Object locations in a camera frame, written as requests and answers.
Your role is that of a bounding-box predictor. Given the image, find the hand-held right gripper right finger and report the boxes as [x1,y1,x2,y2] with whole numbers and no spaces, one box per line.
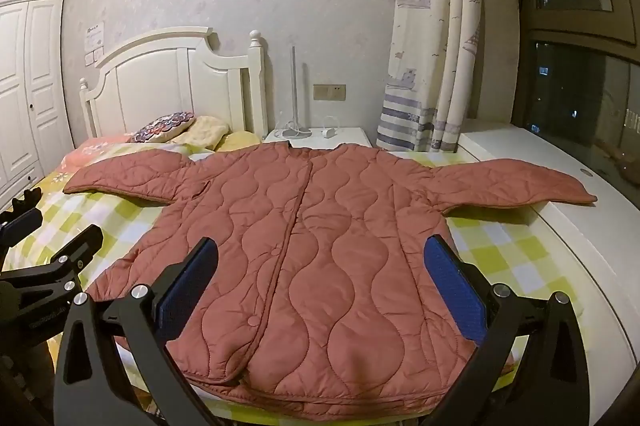
[422,233,591,426]

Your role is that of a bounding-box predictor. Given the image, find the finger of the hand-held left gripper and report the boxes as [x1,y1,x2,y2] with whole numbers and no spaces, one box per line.
[42,226,104,282]
[0,188,45,252]

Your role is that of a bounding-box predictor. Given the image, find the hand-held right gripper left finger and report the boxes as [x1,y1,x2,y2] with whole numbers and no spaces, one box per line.
[52,236,221,426]

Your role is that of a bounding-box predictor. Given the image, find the rust quilted jacket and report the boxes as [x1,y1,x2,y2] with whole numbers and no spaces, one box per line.
[62,142,598,409]

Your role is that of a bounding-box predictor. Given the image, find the yellow checkered bed sheet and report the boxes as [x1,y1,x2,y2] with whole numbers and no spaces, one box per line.
[0,138,588,426]

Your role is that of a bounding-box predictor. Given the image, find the white wardrobe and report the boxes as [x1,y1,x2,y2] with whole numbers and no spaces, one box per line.
[0,0,73,207]

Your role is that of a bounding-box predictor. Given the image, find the white window bench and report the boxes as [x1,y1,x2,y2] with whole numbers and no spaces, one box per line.
[457,123,640,407]

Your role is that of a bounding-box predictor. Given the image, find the patterned round pillow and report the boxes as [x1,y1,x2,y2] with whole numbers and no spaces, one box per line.
[127,110,197,144]

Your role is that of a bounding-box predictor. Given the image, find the cream yellow pillow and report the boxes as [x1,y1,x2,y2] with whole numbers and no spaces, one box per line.
[170,116,231,152]

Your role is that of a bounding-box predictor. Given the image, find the white nightstand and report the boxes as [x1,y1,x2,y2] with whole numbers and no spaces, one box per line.
[262,127,373,152]

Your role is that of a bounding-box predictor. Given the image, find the white wooden headboard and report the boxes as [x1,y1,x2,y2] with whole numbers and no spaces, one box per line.
[79,26,269,142]

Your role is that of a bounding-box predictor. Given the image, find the grey pole lamp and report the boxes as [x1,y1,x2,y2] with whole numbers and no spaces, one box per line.
[281,46,314,140]

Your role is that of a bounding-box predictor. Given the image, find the dark window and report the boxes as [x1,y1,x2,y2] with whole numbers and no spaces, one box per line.
[505,0,640,187]

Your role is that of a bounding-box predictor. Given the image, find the cream ship-print curtain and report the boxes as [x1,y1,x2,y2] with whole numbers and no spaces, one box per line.
[375,0,486,153]

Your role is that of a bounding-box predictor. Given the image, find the white cable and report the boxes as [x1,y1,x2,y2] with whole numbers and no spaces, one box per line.
[272,116,296,139]

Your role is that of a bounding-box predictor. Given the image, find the wall paper notices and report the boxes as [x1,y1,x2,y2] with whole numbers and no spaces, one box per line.
[82,21,106,67]

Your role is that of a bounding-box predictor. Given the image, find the gold wall outlet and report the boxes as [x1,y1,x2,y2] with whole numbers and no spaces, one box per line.
[313,83,346,101]

